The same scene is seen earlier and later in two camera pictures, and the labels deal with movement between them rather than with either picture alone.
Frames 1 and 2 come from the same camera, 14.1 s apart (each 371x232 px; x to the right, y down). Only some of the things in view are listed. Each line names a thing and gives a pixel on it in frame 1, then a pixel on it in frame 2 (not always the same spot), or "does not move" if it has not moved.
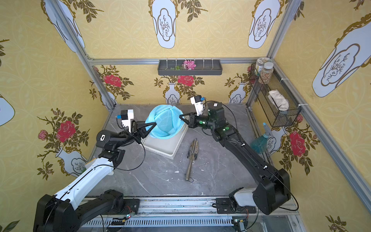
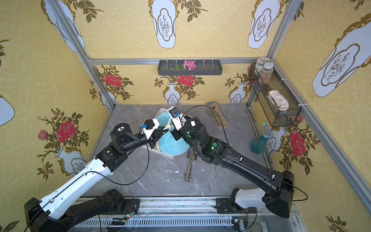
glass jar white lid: x=260 y=65 does not move
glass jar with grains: x=266 y=73 does not move
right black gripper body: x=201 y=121 to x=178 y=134
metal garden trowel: x=192 y=155 does not move
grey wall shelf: x=209 y=67 does not move
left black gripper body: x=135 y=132 to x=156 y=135
